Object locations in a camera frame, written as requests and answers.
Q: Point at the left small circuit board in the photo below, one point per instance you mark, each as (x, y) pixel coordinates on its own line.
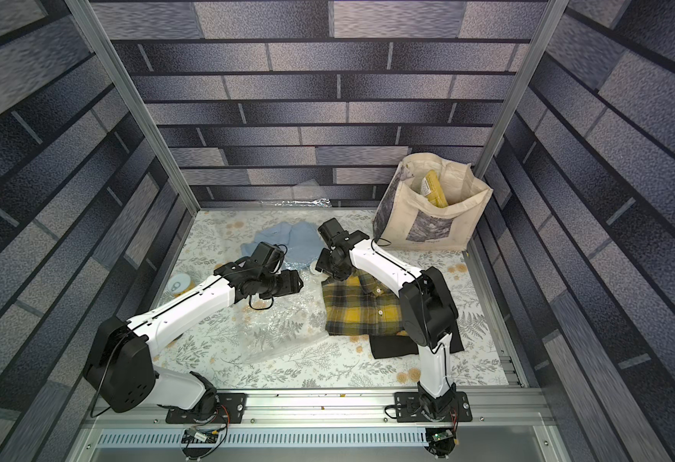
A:
(199, 436)

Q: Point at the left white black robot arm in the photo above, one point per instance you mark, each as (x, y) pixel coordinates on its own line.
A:
(120, 366)

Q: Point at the beige canvas tote bag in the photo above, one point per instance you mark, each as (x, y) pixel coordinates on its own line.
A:
(406, 220)

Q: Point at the white vacuum bag valve cap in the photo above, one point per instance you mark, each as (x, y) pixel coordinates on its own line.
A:
(314, 270)

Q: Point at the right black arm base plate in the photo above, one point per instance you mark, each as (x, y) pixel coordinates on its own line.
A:
(413, 407)

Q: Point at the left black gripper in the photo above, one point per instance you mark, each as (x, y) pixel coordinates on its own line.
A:
(293, 283)

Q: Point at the white round tape roll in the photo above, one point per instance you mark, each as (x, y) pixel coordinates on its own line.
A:
(180, 283)

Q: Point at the small circuit board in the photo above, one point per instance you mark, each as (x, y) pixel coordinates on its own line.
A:
(440, 442)
(199, 436)

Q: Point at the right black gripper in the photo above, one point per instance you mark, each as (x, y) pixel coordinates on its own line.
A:
(331, 266)

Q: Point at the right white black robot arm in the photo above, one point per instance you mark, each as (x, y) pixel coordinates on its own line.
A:
(429, 314)

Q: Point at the yellow item in tote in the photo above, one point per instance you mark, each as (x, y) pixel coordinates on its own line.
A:
(431, 189)

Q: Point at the clear plastic vacuum bag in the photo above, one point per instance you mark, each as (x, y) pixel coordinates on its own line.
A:
(281, 308)

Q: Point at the light blue shirt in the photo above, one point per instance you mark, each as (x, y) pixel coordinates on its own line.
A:
(302, 241)

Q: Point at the yellow black plaid shirt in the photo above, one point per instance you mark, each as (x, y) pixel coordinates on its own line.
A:
(360, 305)

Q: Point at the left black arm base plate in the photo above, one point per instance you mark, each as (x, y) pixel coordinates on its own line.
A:
(213, 409)

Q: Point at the right small circuit board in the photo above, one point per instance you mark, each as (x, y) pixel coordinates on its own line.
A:
(440, 442)

